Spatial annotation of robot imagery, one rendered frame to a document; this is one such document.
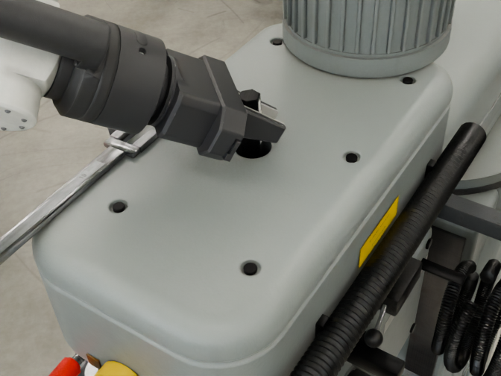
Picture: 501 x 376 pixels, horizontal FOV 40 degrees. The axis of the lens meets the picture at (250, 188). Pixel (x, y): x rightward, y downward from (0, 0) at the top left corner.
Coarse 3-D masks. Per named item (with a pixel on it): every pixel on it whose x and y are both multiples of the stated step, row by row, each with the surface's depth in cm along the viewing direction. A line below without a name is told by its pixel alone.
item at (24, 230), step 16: (112, 144) 69; (128, 144) 69; (144, 144) 69; (96, 160) 67; (112, 160) 67; (80, 176) 65; (96, 176) 66; (64, 192) 64; (80, 192) 64; (48, 208) 62; (64, 208) 63; (16, 224) 61; (32, 224) 61; (0, 240) 60; (16, 240) 59; (0, 256) 58
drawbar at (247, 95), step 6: (246, 90) 65; (252, 90) 65; (240, 96) 65; (246, 96) 65; (252, 96) 64; (258, 96) 64; (246, 102) 64; (252, 102) 64; (258, 102) 65; (252, 108) 65; (258, 108) 65; (246, 144) 68; (252, 144) 67; (258, 144) 68; (246, 150) 68; (252, 150) 68; (258, 150) 68; (246, 156) 69; (252, 156) 68; (258, 156) 69
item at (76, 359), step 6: (66, 360) 72; (72, 360) 72; (78, 360) 73; (60, 366) 72; (66, 366) 72; (72, 366) 72; (78, 366) 73; (54, 372) 71; (60, 372) 71; (66, 372) 71; (72, 372) 72; (78, 372) 72
